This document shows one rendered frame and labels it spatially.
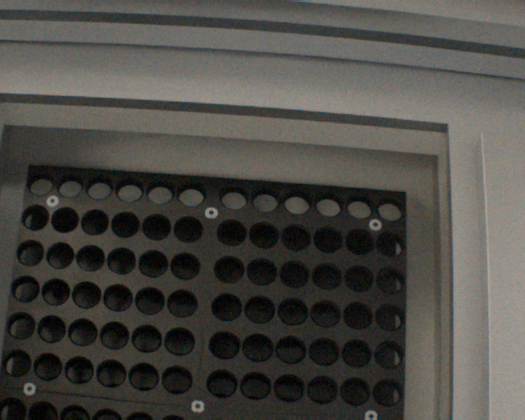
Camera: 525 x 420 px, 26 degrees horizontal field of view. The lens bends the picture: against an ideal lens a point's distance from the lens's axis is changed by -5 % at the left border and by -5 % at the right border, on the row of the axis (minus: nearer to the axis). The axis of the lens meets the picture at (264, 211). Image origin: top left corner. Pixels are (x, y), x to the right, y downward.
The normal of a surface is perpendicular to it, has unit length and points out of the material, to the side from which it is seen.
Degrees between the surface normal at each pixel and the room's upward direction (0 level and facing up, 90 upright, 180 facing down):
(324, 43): 90
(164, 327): 0
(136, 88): 0
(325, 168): 0
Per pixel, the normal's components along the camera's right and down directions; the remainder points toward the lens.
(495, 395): 0.07, -0.48
